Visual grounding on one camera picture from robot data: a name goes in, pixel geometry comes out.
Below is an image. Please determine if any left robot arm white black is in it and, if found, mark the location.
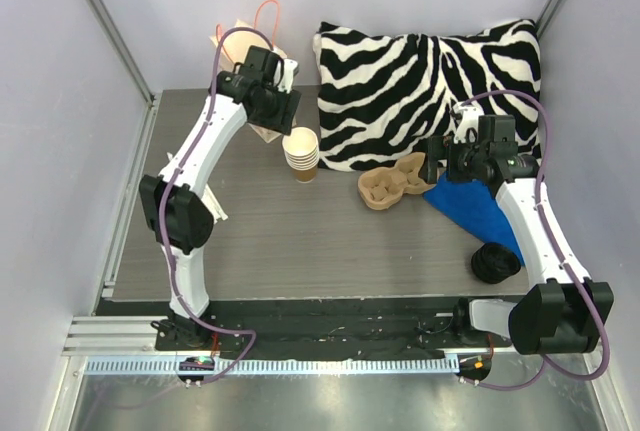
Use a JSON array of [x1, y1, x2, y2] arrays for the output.
[[139, 59, 300, 350]]

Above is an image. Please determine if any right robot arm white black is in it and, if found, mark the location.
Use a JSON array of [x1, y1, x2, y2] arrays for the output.
[[419, 136, 614, 356]]

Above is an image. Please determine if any blue cloth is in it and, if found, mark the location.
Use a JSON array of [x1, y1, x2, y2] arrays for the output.
[[423, 174, 524, 264]]

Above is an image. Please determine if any stack of paper cups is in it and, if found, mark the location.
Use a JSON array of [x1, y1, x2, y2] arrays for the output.
[[282, 127, 319, 183]]

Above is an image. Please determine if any kraft paper gift bag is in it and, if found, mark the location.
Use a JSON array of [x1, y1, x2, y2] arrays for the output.
[[219, 0, 287, 143]]

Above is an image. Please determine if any cardboard cup carrier tray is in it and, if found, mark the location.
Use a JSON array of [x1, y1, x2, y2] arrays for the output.
[[357, 152, 435, 211]]

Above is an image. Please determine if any stack of black lids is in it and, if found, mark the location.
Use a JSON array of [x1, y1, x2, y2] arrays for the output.
[[471, 243, 521, 284]]

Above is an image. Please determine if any zebra print pillow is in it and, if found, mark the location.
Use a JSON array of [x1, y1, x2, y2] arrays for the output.
[[312, 19, 541, 172]]

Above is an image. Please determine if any white wrapped straws bundle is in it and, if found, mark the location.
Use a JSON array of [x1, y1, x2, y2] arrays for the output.
[[164, 150, 230, 223]]

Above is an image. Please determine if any aluminium front rail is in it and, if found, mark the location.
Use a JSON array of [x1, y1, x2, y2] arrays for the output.
[[85, 354, 459, 376]]

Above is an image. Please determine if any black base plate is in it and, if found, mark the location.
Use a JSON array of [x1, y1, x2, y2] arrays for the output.
[[151, 297, 510, 361]]

